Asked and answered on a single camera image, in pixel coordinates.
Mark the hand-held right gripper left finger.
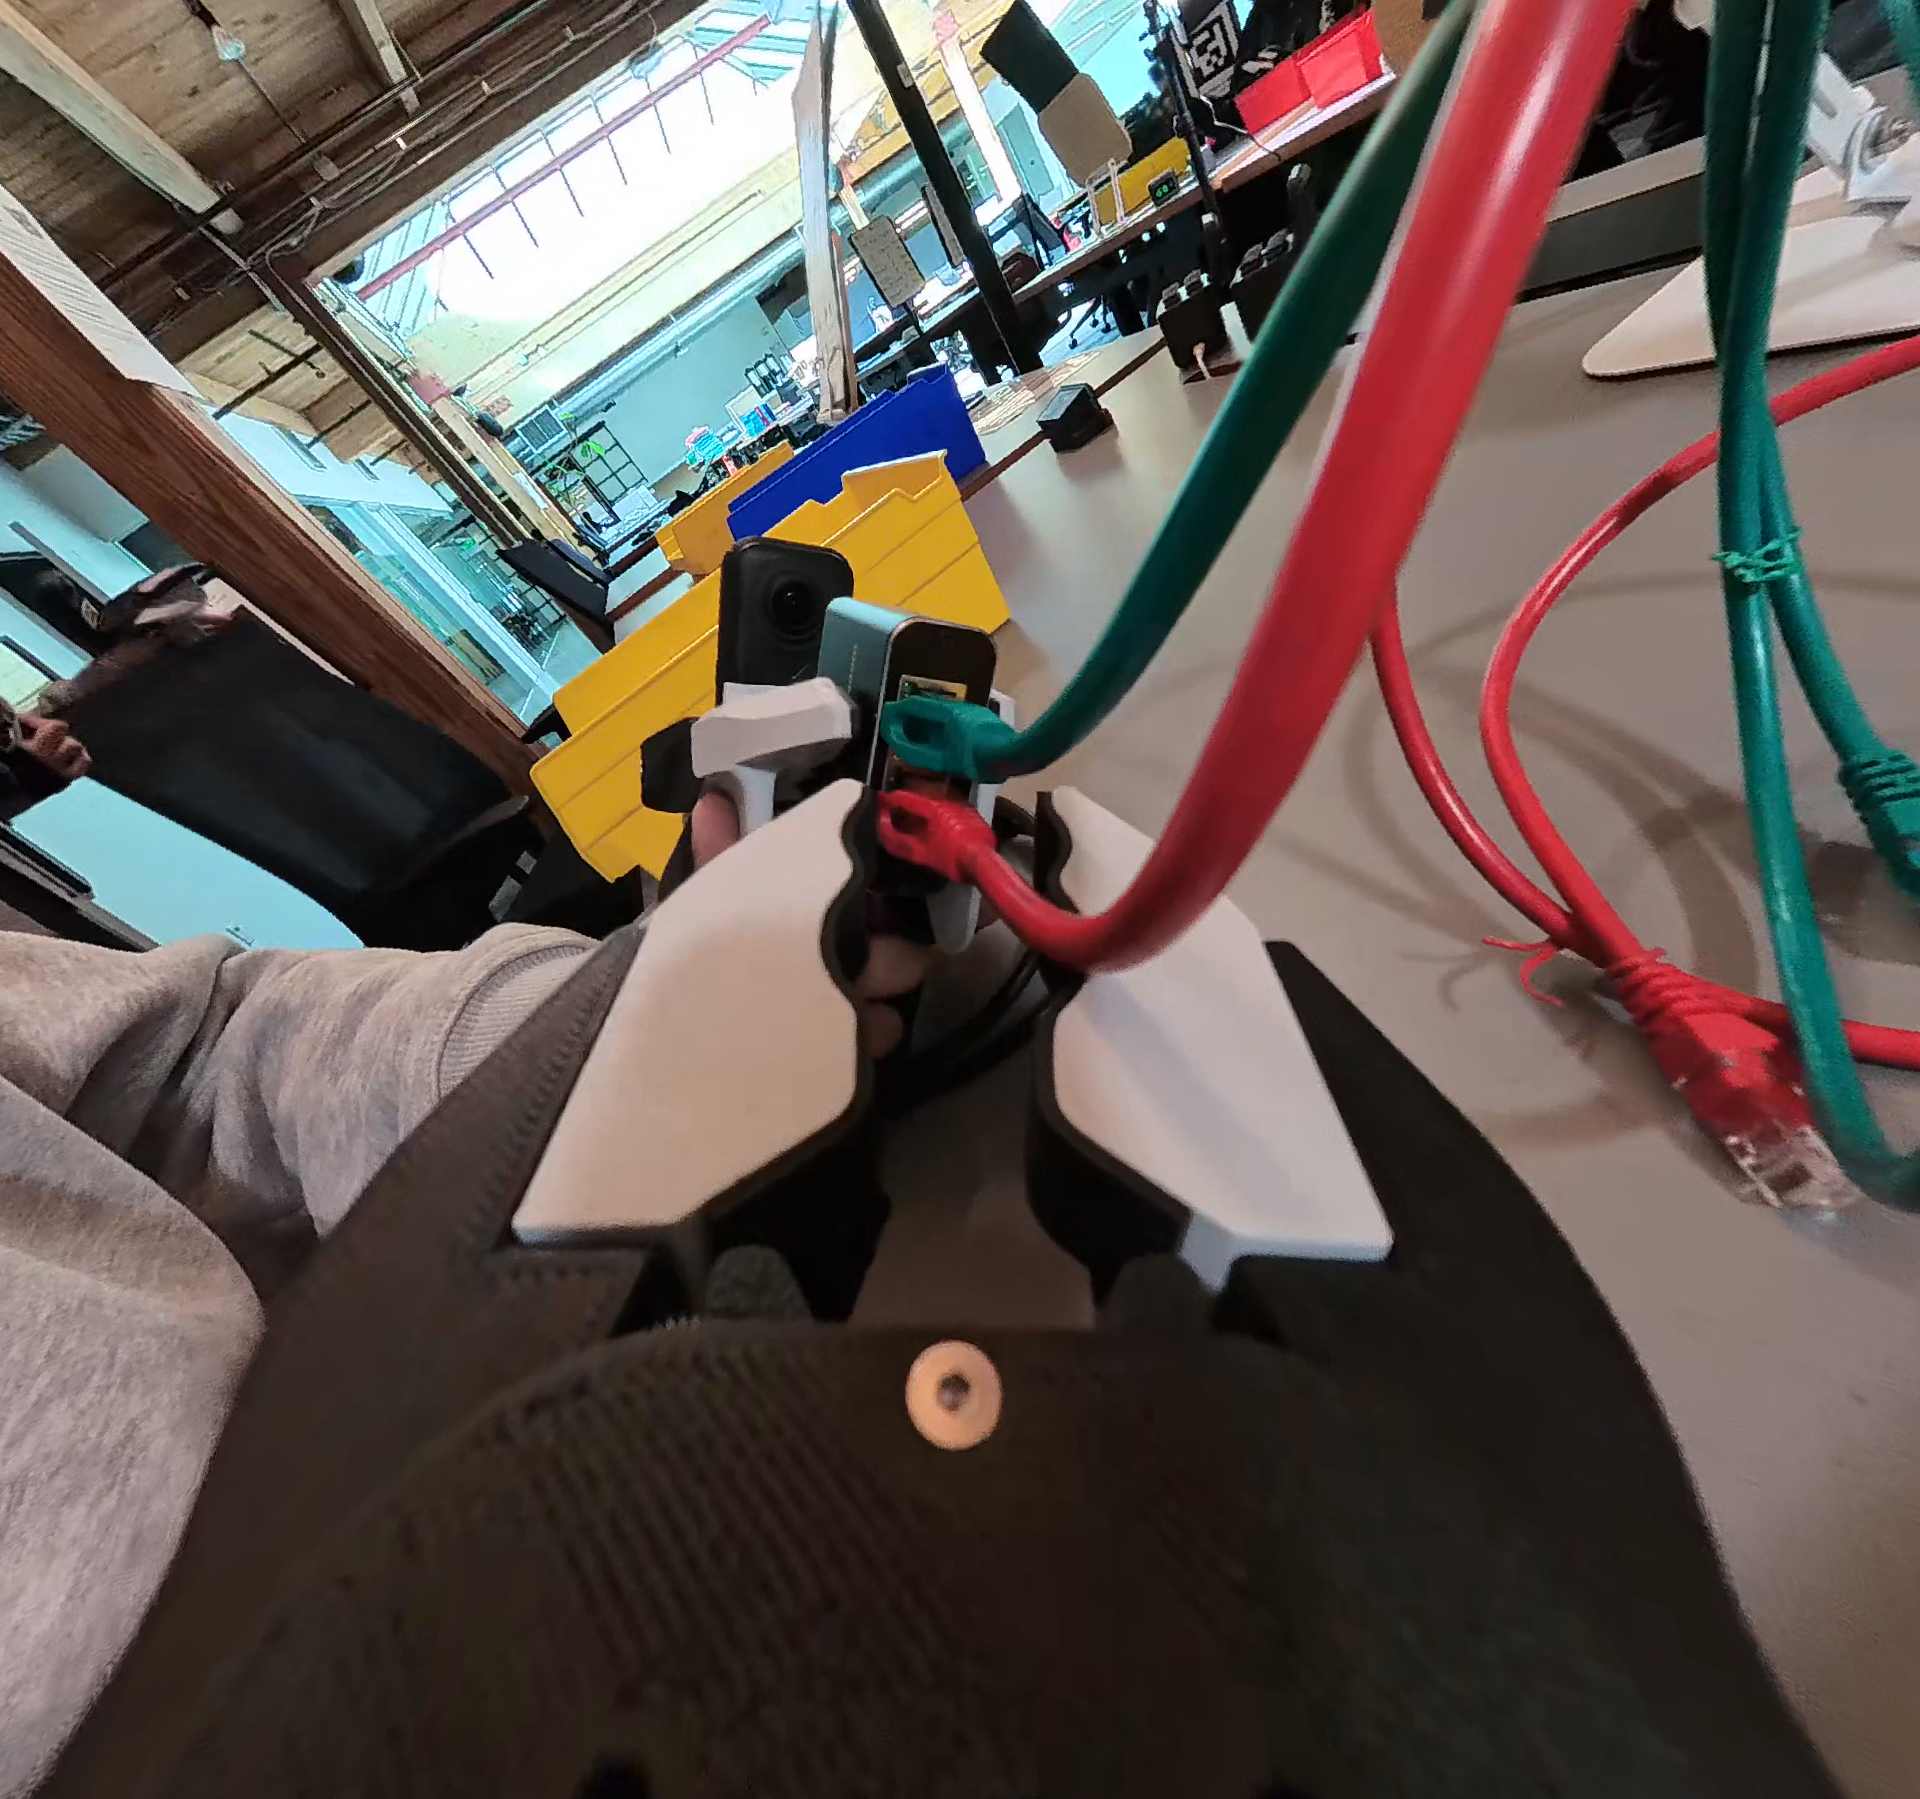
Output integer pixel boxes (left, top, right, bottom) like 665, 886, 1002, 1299
512, 782, 882, 1249

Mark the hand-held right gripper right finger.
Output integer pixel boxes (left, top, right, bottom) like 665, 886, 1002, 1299
1026, 786, 1399, 1291

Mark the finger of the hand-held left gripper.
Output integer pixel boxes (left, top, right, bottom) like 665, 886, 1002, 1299
693, 678, 860, 830
924, 690, 1020, 956

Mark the black ethernet adapter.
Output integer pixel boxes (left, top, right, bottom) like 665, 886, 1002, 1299
817, 596, 1002, 934

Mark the red ethernet cable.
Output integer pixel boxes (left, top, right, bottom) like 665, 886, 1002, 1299
875, 0, 1920, 1215

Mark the green ethernet cable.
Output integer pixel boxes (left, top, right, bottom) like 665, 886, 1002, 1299
882, 0, 1920, 1207

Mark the grey desk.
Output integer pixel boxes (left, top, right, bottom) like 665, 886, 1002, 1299
631, 164, 1920, 1799

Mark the yellow storage bin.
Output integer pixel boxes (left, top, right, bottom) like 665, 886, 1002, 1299
654, 440, 795, 580
529, 454, 1010, 884

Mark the blue storage bin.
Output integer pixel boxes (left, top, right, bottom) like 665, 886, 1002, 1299
726, 364, 988, 544

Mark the red twist tie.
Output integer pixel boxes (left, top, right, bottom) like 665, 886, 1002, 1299
1482, 934, 1581, 1010

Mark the tall wooden board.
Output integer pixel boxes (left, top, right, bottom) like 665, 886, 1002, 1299
792, 12, 869, 424

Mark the black pole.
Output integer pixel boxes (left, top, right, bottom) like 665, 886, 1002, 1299
787, 0, 1049, 380

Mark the wooden beam with paper label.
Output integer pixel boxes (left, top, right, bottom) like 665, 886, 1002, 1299
0, 180, 546, 788

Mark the person's grey sweatshirt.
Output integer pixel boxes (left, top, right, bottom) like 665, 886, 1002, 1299
0, 918, 641, 1799

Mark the wooden workbench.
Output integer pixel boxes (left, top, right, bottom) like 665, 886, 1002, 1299
1020, 72, 1401, 320

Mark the red box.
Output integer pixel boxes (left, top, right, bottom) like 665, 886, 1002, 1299
1232, 12, 1391, 140

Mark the white paper label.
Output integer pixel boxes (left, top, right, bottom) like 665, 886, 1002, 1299
0, 186, 200, 394

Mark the white stand base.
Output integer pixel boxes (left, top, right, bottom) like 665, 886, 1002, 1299
1583, 202, 1920, 380

